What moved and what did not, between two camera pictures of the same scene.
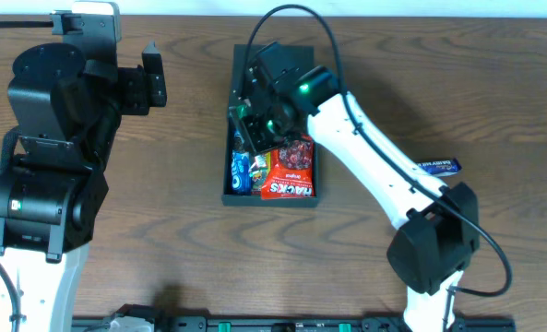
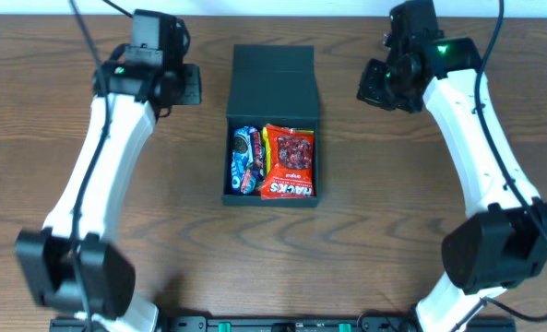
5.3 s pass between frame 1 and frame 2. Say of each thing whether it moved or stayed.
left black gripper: moved
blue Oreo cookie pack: stayed
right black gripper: moved
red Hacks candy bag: stayed
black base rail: stayed
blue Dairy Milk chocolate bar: moved
